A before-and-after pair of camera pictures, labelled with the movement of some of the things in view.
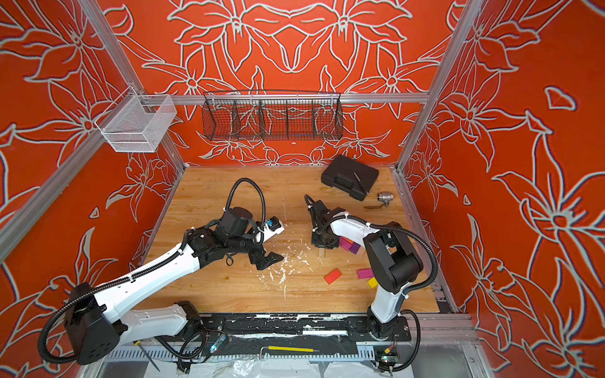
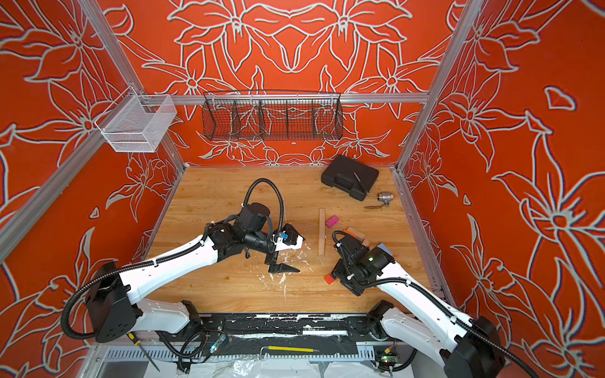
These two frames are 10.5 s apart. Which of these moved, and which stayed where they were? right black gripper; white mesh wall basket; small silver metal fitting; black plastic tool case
Moved: right black gripper
Stayed: small silver metal fitting; white mesh wall basket; black plastic tool case
